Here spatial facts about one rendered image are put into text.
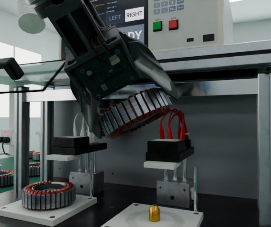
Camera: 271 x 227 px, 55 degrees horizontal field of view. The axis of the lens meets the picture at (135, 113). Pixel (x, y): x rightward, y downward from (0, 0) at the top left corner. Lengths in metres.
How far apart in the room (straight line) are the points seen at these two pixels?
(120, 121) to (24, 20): 1.55
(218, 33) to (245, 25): 6.61
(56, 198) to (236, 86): 0.42
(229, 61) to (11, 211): 0.53
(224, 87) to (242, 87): 0.03
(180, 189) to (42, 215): 0.29
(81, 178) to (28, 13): 1.30
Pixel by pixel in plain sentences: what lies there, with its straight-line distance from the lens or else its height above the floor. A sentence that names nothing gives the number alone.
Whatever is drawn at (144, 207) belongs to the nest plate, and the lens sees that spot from 0.58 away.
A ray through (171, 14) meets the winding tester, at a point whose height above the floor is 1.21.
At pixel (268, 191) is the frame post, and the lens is 0.56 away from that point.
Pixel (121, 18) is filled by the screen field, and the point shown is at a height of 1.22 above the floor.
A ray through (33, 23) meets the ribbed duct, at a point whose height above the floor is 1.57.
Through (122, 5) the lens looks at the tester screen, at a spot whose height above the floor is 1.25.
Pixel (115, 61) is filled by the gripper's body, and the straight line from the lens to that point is 0.29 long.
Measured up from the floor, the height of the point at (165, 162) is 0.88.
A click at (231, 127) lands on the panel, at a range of 0.70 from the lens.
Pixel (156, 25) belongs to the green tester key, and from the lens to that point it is 0.65.
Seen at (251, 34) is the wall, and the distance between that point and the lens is 7.14.
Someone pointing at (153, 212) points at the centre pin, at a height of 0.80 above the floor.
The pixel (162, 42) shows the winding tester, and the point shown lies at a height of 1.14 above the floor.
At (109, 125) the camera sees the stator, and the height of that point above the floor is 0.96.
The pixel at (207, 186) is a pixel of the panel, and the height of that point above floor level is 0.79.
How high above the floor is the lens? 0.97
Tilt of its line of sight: 1 degrees up
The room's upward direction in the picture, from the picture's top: straight up
